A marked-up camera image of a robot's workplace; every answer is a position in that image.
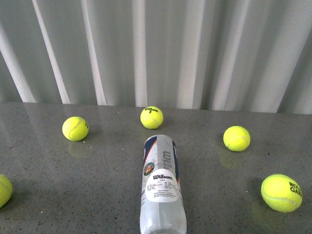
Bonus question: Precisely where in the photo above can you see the clear Wilson tennis ball can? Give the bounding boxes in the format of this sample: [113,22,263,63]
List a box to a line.
[139,135,187,234]

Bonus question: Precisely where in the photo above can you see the Wilson 3 tennis ball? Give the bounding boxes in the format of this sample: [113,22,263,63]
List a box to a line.
[140,106,164,129]

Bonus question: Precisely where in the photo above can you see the tennis ball far left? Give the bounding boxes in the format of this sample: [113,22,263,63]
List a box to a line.
[62,117,89,141]

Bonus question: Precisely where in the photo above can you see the plain yellow tennis ball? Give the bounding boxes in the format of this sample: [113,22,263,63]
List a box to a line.
[223,126,251,152]

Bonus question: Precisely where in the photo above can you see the Roland Garros tennis ball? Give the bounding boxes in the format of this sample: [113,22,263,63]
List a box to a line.
[261,174,302,213]

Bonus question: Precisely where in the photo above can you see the tennis ball at left edge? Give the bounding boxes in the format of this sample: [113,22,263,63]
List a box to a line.
[0,175,13,207]

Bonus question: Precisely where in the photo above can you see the white pleated curtain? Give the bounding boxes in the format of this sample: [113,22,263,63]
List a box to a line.
[0,0,312,114]

